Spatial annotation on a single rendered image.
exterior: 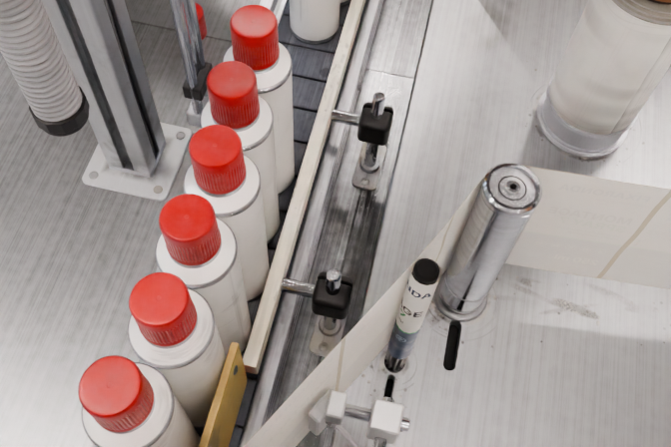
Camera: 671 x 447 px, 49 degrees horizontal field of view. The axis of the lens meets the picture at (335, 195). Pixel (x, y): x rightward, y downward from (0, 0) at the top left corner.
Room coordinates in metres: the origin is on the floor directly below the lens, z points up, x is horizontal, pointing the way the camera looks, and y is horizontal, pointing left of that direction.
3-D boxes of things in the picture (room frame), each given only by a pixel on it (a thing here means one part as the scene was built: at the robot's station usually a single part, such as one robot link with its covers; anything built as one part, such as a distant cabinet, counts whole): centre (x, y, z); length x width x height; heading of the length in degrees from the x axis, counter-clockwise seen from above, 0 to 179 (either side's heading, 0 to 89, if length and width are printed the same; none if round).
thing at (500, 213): (0.25, -0.11, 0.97); 0.05 x 0.05 x 0.19
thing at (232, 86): (0.30, 0.07, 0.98); 0.05 x 0.05 x 0.20
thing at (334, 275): (0.23, 0.01, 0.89); 0.06 x 0.03 x 0.12; 80
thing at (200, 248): (0.20, 0.09, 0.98); 0.05 x 0.05 x 0.20
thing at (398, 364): (0.19, -0.06, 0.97); 0.02 x 0.02 x 0.19
